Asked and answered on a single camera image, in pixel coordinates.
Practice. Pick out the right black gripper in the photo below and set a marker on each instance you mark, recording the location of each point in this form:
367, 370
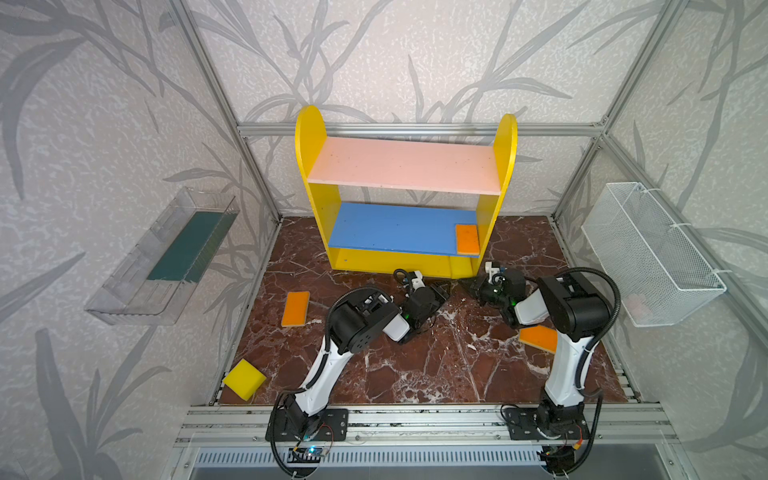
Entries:
482, 285

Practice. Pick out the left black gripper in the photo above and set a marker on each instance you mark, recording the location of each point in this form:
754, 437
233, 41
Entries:
432, 294

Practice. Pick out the yellow orange sponge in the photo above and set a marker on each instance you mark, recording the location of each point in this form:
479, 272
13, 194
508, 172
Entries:
467, 240

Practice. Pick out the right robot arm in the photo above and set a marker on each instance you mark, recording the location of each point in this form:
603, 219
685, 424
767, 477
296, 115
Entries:
583, 304

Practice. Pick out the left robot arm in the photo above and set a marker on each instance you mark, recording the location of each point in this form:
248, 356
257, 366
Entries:
356, 319

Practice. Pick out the yellow shelf unit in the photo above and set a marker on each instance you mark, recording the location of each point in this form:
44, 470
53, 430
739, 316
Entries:
378, 238

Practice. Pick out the orange yellow sponge right floor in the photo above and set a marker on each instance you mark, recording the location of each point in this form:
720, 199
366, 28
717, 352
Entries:
540, 337

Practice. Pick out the orange sponge left floor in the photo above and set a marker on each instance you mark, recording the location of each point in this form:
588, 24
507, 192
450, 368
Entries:
295, 311

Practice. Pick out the right controller board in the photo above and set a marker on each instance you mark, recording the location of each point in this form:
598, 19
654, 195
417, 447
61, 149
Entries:
560, 462

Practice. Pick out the controller board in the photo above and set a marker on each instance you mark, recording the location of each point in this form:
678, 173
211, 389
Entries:
312, 454
560, 462

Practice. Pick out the left controller board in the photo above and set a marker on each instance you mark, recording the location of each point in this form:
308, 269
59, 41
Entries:
312, 454

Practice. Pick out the yellow sponge front left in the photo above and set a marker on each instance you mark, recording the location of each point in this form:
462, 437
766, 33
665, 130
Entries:
244, 380

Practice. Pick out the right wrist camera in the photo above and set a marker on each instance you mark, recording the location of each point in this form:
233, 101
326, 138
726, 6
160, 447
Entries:
494, 272

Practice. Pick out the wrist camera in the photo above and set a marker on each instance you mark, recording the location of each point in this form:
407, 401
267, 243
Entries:
413, 281
494, 272

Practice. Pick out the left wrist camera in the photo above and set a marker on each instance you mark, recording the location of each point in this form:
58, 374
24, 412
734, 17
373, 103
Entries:
413, 281

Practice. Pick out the white wire mesh basket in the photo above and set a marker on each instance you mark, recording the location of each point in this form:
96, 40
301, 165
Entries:
662, 275

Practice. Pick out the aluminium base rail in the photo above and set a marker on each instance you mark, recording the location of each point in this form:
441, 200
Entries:
406, 441

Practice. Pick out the clear plastic wall bin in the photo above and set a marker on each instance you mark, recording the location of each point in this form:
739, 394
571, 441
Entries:
155, 281

